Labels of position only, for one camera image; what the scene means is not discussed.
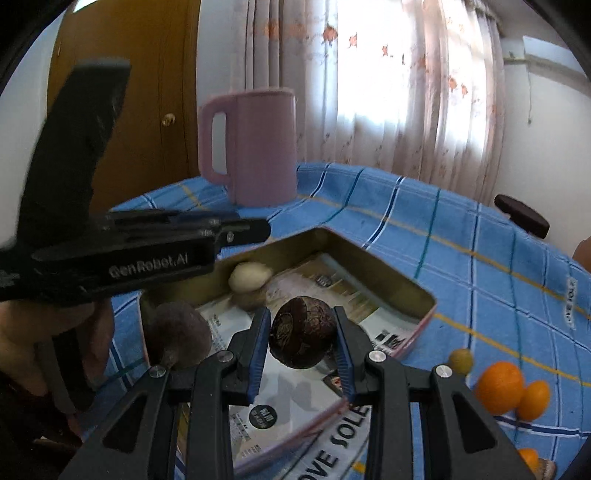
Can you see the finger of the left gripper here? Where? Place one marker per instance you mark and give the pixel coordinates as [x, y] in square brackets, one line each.
[229, 232]
[163, 219]

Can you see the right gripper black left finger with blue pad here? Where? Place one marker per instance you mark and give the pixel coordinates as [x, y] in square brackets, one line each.
[138, 438]

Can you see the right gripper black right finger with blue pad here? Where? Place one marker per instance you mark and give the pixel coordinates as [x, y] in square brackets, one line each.
[460, 438]

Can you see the purple round fruit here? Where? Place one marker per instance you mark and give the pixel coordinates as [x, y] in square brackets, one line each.
[177, 336]

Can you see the orange fruit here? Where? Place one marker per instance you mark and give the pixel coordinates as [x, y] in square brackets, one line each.
[500, 388]
[531, 458]
[534, 402]

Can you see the dark brown wrinkled fruit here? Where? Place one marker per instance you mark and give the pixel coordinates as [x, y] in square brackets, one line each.
[303, 332]

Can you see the small green-brown fruit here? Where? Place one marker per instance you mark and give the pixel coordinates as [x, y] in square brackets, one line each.
[461, 361]

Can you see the pink plastic pitcher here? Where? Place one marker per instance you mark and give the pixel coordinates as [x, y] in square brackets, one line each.
[260, 146]

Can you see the small dark fruit piece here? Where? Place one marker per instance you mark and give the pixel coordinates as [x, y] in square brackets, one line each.
[546, 469]

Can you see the wooden door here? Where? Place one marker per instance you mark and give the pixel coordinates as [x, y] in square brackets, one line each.
[159, 39]

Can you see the brass door knob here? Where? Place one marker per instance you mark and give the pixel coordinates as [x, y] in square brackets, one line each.
[168, 119]

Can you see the pink metal tin box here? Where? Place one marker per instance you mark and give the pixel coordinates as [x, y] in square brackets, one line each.
[294, 405]

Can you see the blue plaid tablecloth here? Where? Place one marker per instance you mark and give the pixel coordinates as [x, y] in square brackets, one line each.
[501, 293]

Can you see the orange wooden chair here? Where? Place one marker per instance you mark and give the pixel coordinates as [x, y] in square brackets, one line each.
[582, 254]

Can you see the dark round stool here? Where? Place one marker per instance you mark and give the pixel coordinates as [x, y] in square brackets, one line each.
[522, 215]

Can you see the sheer floral curtain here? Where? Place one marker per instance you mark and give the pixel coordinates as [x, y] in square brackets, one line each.
[414, 88]

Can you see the white air conditioner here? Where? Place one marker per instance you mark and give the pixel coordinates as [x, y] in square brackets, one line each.
[547, 53]

